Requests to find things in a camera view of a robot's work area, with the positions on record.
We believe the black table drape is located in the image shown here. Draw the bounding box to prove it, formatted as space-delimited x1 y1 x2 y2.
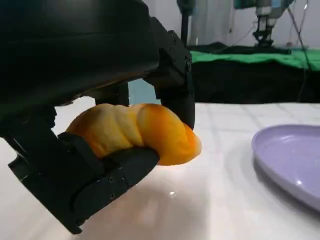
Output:
186 41 320 104

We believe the black stand pole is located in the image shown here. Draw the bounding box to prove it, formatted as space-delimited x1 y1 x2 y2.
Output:
176 0 199 48

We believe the orange and white bread roll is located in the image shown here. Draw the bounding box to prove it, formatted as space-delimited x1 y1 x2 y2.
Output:
65 102 202 167

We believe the black cable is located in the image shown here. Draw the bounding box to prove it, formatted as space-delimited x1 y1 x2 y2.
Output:
286 0 316 103

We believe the lilac plate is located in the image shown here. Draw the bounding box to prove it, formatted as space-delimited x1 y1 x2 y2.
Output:
251 124 320 214

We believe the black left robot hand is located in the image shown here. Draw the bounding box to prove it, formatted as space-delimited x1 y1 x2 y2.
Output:
0 0 196 235

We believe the green cloth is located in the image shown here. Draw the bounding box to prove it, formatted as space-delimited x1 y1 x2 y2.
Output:
189 46 320 71

